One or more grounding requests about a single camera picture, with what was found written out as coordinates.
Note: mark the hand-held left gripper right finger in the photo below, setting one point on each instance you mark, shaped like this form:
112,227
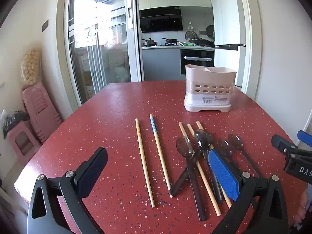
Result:
223,173

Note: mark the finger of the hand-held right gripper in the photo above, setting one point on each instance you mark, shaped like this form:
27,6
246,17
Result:
306,137
282,143

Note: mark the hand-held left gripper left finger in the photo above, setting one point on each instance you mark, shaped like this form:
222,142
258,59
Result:
93,173

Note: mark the dark translucent plastic spoon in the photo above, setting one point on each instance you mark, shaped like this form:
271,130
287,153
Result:
184,147
235,141
224,148
181,178
215,190

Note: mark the plain wooden chopstick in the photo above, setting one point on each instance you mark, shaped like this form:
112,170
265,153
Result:
190,128
208,187
199,125

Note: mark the blue-patterned wooden chopstick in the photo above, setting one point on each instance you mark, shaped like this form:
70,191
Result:
159,148

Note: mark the pale pink utensil holder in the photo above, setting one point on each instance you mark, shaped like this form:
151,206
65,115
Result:
209,95

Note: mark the single pink plastic stool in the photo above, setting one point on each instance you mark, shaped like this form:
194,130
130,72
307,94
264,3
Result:
22,143

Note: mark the black bag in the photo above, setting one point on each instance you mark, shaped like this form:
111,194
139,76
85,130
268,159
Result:
13,123

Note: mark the black built-in oven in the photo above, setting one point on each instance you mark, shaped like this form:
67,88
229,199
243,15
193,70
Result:
197,65

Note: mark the bag of pale yellow balls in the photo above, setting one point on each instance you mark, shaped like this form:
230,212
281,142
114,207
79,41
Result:
31,65

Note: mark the grey lower kitchen cabinet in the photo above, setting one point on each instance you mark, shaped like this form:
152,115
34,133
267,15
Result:
160,63

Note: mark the dark wok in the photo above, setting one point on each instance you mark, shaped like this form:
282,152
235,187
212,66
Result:
202,42

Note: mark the sliding glass door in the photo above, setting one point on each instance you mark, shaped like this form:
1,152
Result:
97,41

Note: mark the round metal strainer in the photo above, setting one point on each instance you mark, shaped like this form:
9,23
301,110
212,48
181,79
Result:
210,32
190,35

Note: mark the green flat kitchen item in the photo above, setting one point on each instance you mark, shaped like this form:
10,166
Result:
188,44

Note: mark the gas stove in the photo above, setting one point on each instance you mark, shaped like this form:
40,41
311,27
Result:
171,44

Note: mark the white refrigerator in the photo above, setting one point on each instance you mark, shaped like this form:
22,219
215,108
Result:
226,17

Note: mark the metal cooking pot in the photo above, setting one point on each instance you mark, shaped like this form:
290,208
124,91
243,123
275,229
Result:
150,42

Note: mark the black frying pan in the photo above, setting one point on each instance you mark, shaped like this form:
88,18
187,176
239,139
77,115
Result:
170,40

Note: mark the black range hood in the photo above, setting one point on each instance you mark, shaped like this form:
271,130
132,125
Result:
160,19

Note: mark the white wall hook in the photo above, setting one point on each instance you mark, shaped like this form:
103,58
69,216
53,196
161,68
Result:
190,25

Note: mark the dark wall switch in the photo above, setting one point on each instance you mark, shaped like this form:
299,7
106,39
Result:
45,25

